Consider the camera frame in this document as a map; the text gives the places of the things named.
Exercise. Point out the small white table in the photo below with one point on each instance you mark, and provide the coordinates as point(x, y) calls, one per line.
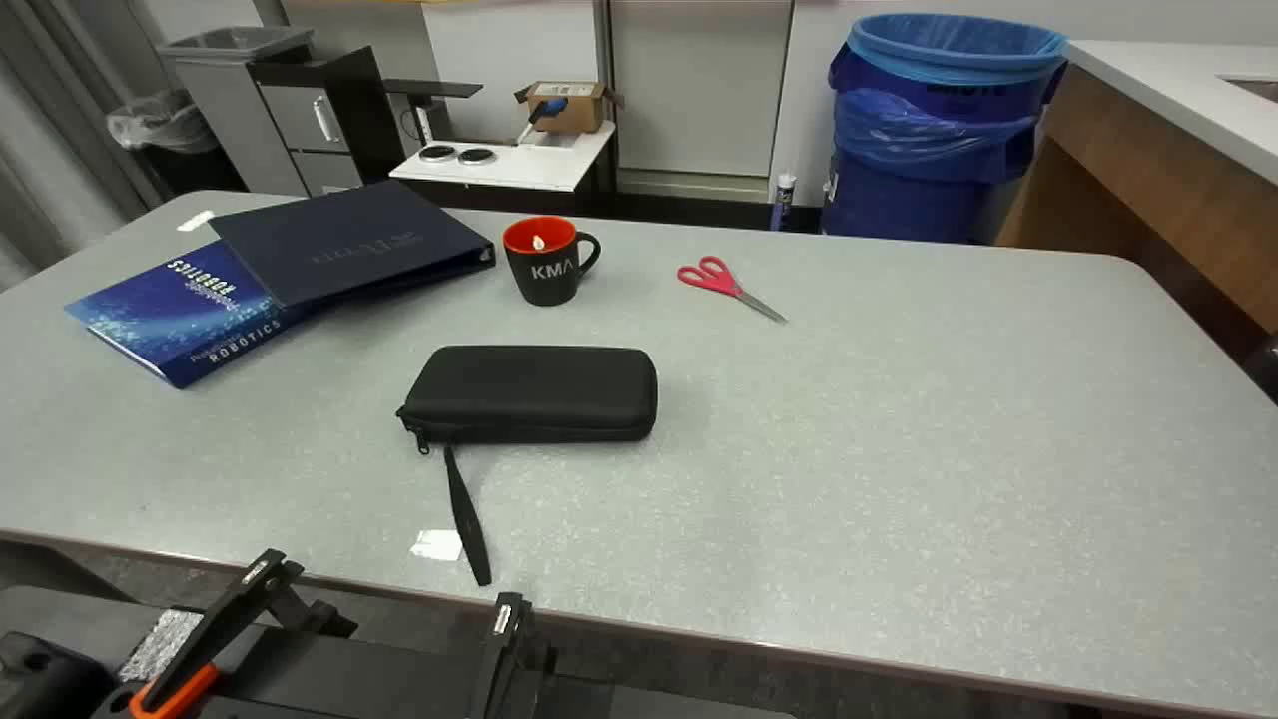
point(534, 165)

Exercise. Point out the white wall panel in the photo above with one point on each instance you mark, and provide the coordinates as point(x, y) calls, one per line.
point(703, 84)

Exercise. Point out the blue printed book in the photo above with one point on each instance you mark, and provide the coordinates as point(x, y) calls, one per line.
point(175, 322)

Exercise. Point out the black mug red interior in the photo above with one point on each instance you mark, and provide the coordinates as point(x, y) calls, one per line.
point(550, 281)

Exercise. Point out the large blue trash bin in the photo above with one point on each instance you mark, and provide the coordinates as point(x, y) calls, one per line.
point(919, 202)

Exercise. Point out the grey filing cabinet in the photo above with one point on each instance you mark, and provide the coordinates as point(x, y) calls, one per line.
point(253, 122)

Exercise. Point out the cardboard box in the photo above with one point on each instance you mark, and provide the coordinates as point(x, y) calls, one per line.
point(570, 110)

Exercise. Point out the black equipment base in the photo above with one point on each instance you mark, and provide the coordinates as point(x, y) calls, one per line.
point(372, 679)

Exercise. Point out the light blue bin liner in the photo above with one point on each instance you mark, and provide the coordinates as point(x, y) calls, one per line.
point(962, 66)

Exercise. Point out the dark navy binder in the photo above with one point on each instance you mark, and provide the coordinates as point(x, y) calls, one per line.
point(347, 242)

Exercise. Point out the clear plastic bag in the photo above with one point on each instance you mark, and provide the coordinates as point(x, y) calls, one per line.
point(155, 122)

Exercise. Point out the black sunglasses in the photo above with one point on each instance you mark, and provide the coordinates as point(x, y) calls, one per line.
point(477, 153)

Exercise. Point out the wooden counter with grey top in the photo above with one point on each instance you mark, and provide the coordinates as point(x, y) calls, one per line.
point(1143, 172)

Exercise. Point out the small bottle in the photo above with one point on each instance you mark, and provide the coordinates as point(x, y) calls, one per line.
point(783, 202)

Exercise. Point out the orange and black clamp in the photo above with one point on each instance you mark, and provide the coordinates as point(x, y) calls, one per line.
point(203, 651)

